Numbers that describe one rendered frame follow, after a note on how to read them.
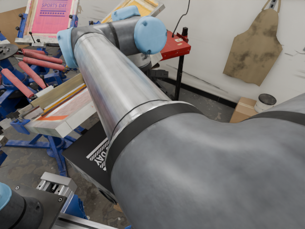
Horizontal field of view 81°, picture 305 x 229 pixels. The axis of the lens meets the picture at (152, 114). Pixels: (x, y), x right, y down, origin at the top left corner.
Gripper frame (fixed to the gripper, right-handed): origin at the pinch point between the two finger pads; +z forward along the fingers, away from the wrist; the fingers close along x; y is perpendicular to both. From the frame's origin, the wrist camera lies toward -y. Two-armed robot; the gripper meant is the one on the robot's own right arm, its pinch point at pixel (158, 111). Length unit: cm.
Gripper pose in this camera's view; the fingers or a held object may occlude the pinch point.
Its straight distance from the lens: 67.9
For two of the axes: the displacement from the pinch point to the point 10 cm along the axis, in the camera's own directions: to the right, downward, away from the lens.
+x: 7.9, 1.8, -5.8
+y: -5.6, 6.0, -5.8
